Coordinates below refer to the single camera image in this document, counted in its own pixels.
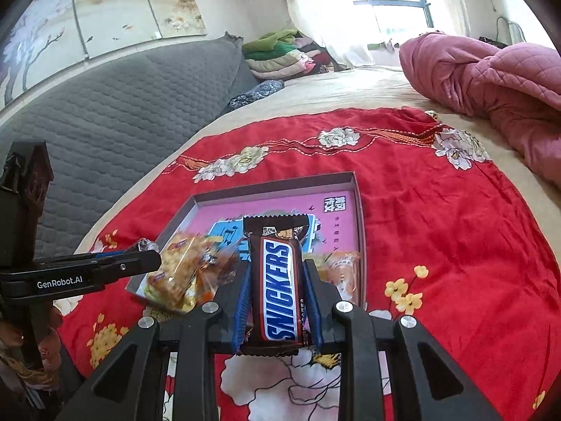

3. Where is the beige bed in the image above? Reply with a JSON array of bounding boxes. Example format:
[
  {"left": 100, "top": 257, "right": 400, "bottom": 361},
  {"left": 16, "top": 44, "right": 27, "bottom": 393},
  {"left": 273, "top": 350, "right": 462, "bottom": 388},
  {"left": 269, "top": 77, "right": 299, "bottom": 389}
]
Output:
[{"left": 74, "top": 65, "right": 561, "bottom": 246}]

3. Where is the white curtain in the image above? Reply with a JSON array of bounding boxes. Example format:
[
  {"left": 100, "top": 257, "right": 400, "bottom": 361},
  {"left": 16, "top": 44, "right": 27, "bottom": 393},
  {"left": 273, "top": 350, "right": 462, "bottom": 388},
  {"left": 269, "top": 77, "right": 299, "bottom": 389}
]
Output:
[{"left": 276, "top": 0, "right": 378, "bottom": 68}]

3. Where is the pile of folded clothes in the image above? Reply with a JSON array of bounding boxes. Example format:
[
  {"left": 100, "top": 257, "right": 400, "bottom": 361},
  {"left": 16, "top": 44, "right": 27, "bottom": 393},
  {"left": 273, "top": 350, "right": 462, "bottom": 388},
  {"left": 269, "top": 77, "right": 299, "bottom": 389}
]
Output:
[{"left": 242, "top": 30, "right": 347, "bottom": 82}]

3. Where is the dark patterned pillow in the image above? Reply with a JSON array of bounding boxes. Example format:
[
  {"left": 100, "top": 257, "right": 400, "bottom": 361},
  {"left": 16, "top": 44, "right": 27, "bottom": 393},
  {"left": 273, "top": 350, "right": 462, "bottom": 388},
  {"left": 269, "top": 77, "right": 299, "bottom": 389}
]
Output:
[{"left": 219, "top": 80, "right": 285, "bottom": 117}]

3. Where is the pink quilt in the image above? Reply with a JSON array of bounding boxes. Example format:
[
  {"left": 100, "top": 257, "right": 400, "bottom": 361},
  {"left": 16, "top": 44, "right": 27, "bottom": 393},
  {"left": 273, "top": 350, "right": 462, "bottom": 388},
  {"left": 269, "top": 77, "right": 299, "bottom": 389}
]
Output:
[{"left": 399, "top": 32, "right": 561, "bottom": 185}]

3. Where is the small orange clear packet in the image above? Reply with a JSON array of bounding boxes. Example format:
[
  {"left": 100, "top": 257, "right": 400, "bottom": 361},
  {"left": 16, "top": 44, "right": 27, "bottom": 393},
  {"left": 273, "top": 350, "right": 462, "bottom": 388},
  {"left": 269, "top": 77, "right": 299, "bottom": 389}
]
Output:
[{"left": 313, "top": 250, "right": 364, "bottom": 305}]

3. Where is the grey quilted headboard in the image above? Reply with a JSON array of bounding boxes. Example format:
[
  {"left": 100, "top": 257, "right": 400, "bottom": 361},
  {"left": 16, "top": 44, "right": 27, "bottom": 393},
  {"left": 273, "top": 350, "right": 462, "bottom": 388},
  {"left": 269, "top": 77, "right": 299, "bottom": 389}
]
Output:
[{"left": 0, "top": 33, "right": 259, "bottom": 259}]

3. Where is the brown chocolate bar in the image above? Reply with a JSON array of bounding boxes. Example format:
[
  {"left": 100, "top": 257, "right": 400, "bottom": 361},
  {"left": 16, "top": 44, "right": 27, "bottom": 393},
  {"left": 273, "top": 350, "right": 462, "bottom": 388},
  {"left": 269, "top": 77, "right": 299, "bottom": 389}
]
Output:
[{"left": 239, "top": 214, "right": 314, "bottom": 357}]

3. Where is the grey shallow cardboard box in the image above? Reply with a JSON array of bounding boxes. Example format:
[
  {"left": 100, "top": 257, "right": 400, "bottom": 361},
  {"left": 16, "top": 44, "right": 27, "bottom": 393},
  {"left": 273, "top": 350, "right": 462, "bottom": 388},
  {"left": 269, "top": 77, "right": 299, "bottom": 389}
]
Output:
[{"left": 125, "top": 170, "right": 368, "bottom": 312}]

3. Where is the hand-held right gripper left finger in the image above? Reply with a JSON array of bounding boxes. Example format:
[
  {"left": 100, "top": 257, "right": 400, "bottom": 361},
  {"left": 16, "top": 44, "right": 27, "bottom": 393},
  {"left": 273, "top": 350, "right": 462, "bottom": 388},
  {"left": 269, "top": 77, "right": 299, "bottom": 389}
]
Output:
[{"left": 57, "top": 263, "right": 255, "bottom": 421}]

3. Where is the clear cracker packet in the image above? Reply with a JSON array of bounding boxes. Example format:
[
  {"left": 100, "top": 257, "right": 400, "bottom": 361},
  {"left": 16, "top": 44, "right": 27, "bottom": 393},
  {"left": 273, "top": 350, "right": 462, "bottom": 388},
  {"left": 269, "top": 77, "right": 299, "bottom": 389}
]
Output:
[{"left": 144, "top": 233, "right": 239, "bottom": 314}]

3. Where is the person's left hand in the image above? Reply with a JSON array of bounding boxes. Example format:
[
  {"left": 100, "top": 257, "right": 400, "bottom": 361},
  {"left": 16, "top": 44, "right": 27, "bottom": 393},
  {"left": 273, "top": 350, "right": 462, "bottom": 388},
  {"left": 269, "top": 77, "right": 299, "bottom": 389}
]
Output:
[{"left": 0, "top": 305, "right": 64, "bottom": 387}]

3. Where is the dark candy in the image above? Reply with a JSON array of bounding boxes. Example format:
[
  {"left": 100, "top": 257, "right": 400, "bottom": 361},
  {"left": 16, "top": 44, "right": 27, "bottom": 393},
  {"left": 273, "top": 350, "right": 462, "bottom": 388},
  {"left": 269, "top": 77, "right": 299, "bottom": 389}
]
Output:
[{"left": 131, "top": 237, "right": 159, "bottom": 254}]

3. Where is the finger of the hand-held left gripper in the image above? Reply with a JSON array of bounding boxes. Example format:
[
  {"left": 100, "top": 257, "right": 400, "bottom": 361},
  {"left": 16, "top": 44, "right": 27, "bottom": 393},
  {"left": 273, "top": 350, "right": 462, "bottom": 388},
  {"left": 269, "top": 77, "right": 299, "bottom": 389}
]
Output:
[{"left": 90, "top": 249, "right": 163, "bottom": 279}]

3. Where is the red floral blanket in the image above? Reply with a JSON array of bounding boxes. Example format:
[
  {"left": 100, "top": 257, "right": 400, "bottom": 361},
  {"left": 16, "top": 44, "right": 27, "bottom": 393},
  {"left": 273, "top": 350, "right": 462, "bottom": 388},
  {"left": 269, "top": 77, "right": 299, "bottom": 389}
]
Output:
[{"left": 53, "top": 107, "right": 561, "bottom": 421}]

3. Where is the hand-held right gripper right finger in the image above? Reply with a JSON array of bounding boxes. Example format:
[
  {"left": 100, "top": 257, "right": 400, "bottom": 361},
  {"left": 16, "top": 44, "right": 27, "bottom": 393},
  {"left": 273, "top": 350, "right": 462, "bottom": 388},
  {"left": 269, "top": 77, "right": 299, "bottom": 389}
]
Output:
[{"left": 302, "top": 259, "right": 505, "bottom": 421}]

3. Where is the floral wall mural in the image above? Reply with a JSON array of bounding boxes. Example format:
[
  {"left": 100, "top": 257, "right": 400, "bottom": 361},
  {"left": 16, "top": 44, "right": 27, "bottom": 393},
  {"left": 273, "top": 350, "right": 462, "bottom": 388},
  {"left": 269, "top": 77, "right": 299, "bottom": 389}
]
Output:
[{"left": 0, "top": 0, "right": 207, "bottom": 106}]

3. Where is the pink book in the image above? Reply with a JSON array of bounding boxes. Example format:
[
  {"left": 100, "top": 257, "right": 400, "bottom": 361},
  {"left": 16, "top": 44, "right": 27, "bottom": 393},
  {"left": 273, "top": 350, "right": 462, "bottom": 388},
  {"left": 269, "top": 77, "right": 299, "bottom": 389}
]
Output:
[{"left": 140, "top": 191, "right": 362, "bottom": 308}]

